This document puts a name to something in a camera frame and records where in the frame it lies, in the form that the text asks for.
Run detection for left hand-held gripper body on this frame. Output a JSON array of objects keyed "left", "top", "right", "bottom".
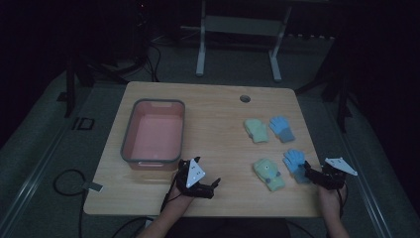
[{"left": 176, "top": 157, "right": 215, "bottom": 199}]

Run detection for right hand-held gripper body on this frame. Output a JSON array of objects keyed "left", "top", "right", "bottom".
[{"left": 316, "top": 157, "right": 359, "bottom": 191}]

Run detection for blue glove with grey cuff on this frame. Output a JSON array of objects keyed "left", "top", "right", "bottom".
[
  {"left": 267, "top": 114, "right": 296, "bottom": 144},
  {"left": 282, "top": 149, "right": 312, "bottom": 184}
]

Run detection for pink bin with grey rim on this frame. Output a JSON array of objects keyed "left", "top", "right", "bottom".
[{"left": 120, "top": 98, "right": 186, "bottom": 172}]

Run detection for person's right hand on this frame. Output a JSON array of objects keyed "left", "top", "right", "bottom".
[{"left": 317, "top": 184, "right": 349, "bottom": 213}]

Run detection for person's left hand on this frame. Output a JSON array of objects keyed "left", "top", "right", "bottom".
[{"left": 167, "top": 188, "right": 196, "bottom": 213}]

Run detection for green mitten with face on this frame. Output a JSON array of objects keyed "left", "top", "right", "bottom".
[{"left": 253, "top": 158, "right": 286, "bottom": 192}]

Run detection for plain green mitten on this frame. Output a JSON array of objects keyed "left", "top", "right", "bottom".
[{"left": 243, "top": 118, "right": 269, "bottom": 144}]

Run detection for black metal stand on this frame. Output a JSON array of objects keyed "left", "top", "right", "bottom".
[
  {"left": 56, "top": 49, "right": 131, "bottom": 119},
  {"left": 294, "top": 34, "right": 354, "bottom": 134}
]

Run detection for white metal stand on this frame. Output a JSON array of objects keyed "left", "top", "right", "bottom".
[{"left": 180, "top": 0, "right": 293, "bottom": 83}]

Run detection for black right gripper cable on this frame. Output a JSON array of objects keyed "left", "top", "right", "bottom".
[{"left": 336, "top": 187, "right": 349, "bottom": 220}]

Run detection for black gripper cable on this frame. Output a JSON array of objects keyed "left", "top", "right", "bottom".
[
  {"left": 159, "top": 178, "right": 182, "bottom": 213},
  {"left": 336, "top": 187, "right": 349, "bottom": 220}
]

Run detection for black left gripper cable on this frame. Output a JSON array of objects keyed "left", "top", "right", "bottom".
[{"left": 159, "top": 178, "right": 182, "bottom": 213}]

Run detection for black floor cables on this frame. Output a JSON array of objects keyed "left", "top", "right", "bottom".
[{"left": 130, "top": 39, "right": 163, "bottom": 83}]

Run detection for black rectangular floor frame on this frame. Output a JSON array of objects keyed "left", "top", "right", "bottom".
[{"left": 71, "top": 116, "right": 96, "bottom": 131}]

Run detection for black looped floor cable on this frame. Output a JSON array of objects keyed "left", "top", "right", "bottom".
[{"left": 52, "top": 169, "right": 88, "bottom": 238}]

